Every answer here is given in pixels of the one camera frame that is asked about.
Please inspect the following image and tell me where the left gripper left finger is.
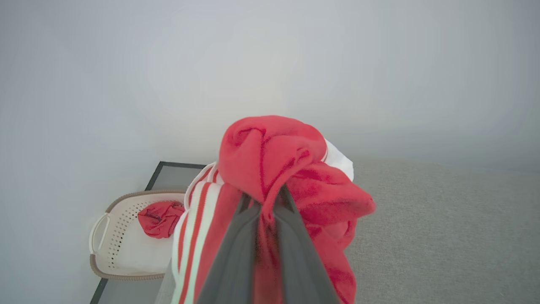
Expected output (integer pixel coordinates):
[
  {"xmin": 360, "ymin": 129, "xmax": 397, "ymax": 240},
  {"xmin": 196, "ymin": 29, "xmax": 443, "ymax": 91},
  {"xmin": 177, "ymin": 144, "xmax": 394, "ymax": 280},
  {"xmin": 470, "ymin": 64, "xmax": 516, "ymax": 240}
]
[{"xmin": 196, "ymin": 193, "xmax": 262, "ymax": 304}]

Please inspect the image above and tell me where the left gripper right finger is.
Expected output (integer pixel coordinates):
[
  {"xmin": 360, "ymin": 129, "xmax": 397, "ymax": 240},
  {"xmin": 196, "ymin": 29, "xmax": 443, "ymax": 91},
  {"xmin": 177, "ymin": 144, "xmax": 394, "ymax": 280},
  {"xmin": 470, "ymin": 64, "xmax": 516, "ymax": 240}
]
[{"xmin": 273, "ymin": 185, "xmax": 340, "ymax": 304}]

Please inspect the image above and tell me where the red basketball jersey number 23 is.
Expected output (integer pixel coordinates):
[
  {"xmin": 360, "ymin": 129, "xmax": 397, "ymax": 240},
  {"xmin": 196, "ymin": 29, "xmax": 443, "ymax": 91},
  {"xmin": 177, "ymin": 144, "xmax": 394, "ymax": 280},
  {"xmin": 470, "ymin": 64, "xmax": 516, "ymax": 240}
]
[{"xmin": 171, "ymin": 115, "xmax": 376, "ymax": 304}]

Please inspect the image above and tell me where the crumpled red cloth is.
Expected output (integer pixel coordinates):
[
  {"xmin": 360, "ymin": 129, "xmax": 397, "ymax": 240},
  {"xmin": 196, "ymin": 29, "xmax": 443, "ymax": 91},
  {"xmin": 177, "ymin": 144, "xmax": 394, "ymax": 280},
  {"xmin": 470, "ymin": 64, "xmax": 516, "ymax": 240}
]
[{"xmin": 138, "ymin": 201, "xmax": 185, "ymax": 239}]

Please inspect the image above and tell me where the dark-framed grey floor panel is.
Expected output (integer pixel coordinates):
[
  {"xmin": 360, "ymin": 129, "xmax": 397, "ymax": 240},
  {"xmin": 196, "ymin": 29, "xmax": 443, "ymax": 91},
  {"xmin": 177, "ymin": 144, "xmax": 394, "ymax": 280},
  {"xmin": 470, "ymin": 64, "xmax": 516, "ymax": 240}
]
[{"xmin": 89, "ymin": 161, "xmax": 207, "ymax": 304}]

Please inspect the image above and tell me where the cream perforated laundry basket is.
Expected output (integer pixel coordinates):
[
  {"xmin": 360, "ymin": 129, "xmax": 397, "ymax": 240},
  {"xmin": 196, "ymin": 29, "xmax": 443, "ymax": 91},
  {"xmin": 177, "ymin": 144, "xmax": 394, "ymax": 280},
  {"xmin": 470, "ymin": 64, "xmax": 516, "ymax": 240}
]
[{"xmin": 89, "ymin": 190, "xmax": 188, "ymax": 282}]

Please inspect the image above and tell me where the grey fabric sofa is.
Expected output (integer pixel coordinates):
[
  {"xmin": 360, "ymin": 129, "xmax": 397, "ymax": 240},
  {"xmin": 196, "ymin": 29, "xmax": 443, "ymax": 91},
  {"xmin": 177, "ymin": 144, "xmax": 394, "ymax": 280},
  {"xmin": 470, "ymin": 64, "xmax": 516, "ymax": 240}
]
[{"xmin": 154, "ymin": 158, "xmax": 540, "ymax": 304}]

